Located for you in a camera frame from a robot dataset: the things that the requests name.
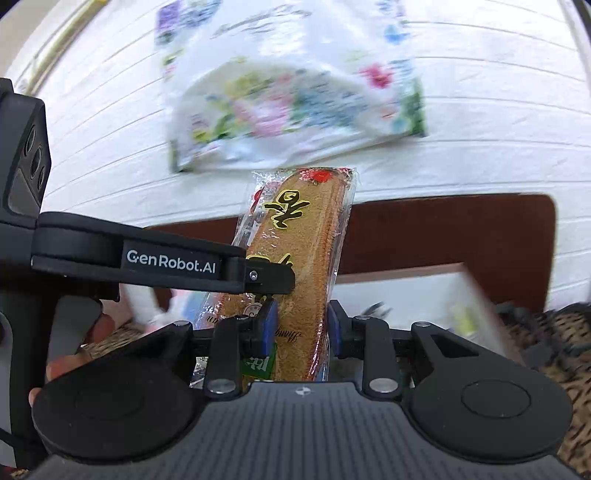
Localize pink cardboard storage box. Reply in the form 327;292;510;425
332;263;522;363

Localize letter-pattern brown blanket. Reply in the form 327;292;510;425
0;301;591;480

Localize person's left hand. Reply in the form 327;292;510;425
28;313;116;407

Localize dark wooden headboard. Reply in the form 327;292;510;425
147;193;558;315

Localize floral plastic bag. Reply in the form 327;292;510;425
155;1;426;172

